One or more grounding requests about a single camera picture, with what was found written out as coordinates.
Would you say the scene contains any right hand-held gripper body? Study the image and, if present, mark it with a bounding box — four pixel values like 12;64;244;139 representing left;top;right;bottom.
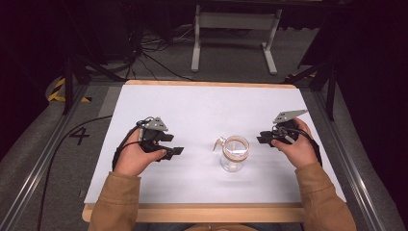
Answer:
270;109;309;147

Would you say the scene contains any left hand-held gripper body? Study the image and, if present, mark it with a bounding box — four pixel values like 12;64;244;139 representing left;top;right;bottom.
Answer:
138;116;176;154

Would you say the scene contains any person's right hand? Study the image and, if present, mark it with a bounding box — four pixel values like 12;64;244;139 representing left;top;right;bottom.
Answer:
270;117;319;169

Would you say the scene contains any person's left hand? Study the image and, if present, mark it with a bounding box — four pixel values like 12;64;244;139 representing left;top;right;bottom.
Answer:
114;127;168;177

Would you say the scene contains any glass jar with wooden lid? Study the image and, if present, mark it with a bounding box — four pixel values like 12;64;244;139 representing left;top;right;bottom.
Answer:
212;135;251;173

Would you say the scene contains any white table mat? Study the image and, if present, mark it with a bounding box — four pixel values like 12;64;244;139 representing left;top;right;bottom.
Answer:
83;83;347;205

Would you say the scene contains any black tripod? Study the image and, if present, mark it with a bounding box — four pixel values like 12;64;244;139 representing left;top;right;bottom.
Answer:
283;59;342;122
62;52;125;116

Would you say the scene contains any white metal stand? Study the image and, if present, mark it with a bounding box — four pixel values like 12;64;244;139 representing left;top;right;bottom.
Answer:
191;4;284;76

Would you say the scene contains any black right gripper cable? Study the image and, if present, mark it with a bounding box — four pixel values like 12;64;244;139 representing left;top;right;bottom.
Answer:
275;125;323;167

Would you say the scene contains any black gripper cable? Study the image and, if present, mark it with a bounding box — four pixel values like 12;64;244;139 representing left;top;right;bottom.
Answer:
275;125;323;167
36;115;146;231

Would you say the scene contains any aluminium floor rail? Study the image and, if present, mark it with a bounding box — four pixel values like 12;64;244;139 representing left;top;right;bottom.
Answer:
0;82;91;231
311;90;388;231

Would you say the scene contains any bundle of black floor cables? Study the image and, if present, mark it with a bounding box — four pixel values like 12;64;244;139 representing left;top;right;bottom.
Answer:
126;23;197;82

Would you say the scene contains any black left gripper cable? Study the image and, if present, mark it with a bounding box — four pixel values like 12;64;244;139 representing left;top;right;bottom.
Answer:
36;115;146;231

